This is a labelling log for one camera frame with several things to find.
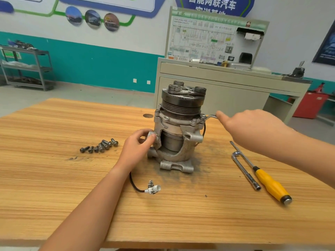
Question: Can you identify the person's left hand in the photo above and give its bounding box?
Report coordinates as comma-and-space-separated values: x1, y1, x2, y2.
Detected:
114, 128, 158, 173

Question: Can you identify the person's left forearm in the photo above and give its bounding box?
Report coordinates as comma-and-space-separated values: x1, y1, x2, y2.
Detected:
39, 165, 131, 251

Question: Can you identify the blue rounded infographic panel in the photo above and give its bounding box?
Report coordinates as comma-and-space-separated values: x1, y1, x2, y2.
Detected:
57, 0, 168, 19

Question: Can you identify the person's right hand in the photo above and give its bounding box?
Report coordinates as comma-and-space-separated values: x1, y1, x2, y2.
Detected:
216, 109, 295, 157

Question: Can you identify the silver L-shaped socket wrench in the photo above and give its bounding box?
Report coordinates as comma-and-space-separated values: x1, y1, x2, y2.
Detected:
232, 151, 262, 191

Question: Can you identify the blue hexagon wall sign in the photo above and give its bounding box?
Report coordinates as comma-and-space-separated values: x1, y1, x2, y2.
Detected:
174, 0, 256, 18

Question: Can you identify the red cabinet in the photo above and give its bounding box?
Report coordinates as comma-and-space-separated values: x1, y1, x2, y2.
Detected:
293, 89, 330, 119

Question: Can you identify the grey metal compressor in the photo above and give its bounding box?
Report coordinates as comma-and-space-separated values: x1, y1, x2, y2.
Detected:
129, 80, 207, 195

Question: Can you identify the yellow handled screwdriver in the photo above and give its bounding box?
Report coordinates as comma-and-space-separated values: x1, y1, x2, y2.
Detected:
230, 141, 293, 206

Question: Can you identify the white wiring display board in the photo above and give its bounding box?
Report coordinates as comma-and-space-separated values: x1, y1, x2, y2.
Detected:
165, 7, 271, 67

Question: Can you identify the beige workbench cabinet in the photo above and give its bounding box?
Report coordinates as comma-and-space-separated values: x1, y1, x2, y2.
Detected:
154, 57, 312, 124

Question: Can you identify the dark wall poster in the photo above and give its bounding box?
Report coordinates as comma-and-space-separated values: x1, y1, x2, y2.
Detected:
312, 18, 335, 66

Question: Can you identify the grey metal shelf cart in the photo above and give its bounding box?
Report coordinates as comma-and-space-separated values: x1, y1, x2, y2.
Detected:
0, 40, 55, 91

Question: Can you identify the round photo wall decal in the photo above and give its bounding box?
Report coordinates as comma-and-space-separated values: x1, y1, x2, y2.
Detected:
103, 13, 120, 32
65, 6, 83, 26
84, 9, 102, 29

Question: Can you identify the small black device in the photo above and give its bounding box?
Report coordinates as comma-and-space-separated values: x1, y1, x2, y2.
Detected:
290, 61, 306, 78

